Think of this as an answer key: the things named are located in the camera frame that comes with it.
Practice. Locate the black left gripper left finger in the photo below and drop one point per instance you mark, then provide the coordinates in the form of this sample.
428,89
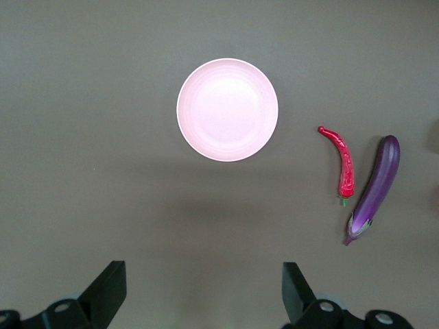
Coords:
99,294

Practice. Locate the red chili pepper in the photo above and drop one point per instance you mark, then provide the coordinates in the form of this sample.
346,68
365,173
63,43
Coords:
346,171

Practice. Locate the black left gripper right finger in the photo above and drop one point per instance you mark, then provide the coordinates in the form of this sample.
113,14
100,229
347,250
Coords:
302,301

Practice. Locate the pink round plate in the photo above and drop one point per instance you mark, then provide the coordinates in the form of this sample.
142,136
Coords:
226,109

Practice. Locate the purple eggplant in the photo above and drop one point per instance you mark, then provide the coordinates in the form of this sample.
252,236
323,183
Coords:
380,178

